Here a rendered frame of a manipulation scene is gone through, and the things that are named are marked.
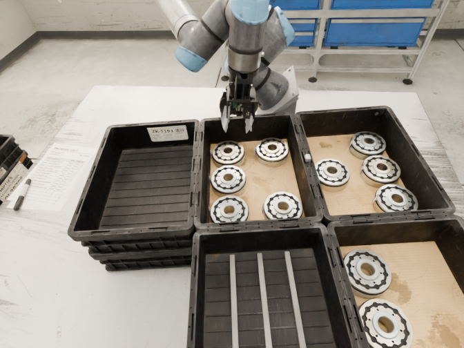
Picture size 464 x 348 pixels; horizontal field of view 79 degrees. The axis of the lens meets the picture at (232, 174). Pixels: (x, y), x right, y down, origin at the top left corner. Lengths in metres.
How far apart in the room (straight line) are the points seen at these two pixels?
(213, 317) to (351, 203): 0.47
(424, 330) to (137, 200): 0.76
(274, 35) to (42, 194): 0.99
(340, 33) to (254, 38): 2.10
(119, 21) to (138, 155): 3.09
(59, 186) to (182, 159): 0.51
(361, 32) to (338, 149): 1.85
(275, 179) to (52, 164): 0.90
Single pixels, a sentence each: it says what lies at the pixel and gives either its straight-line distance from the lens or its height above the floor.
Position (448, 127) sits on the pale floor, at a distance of 2.70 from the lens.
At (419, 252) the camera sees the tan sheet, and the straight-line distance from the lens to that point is 0.84.
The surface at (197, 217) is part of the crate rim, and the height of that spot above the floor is 0.93.
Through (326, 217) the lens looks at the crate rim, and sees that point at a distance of 0.69.
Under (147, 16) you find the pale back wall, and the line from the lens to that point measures 3.83.
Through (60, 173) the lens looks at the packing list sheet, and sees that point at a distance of 1.28.
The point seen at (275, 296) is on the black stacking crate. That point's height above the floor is 0.83.
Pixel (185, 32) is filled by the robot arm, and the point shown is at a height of 1.21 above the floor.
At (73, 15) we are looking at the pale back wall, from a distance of 4.26.
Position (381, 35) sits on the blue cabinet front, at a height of 0.41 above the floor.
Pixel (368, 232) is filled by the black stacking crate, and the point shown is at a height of 0.89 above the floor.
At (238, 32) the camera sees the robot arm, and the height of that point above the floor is 1.25.
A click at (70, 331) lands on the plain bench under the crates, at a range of 0.94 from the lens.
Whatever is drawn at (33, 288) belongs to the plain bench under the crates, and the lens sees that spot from 1.05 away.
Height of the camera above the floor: 1.50
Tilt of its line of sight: 50 degrees down
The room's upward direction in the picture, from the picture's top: 5 degrees counter-clockwise
